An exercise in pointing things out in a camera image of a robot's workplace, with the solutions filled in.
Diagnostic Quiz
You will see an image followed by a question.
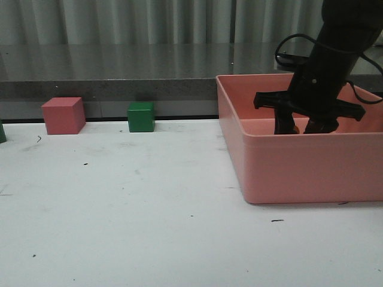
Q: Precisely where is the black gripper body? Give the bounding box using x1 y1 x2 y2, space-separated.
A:
254 64 366 121

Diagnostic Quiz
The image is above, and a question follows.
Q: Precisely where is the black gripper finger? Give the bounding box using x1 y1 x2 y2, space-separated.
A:
304 118 338 134
274 109 295 135

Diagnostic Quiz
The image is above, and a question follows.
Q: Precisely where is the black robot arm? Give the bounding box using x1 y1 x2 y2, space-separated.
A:
254 1 382 135

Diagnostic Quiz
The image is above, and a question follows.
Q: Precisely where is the pink plastic bin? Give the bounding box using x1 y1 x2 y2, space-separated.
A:
216 74 382 204

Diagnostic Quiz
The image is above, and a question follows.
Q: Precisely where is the grey stone counter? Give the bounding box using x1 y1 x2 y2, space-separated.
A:
0 42 383 120

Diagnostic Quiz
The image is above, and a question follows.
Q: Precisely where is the green cube near bin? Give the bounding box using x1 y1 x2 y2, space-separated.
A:
127 102 155 133

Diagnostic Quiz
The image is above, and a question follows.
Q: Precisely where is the pink cube at back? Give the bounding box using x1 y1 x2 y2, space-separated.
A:
41 97 86 135

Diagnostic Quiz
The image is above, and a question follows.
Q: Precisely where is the grey pleated curtain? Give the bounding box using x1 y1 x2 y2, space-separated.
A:
1 1 322 45

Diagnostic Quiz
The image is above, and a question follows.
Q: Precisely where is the green cube far left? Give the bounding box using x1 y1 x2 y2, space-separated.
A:
0 120 7 144

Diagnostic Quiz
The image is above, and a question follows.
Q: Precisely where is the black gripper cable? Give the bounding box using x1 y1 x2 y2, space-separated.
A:
274 33 383 105

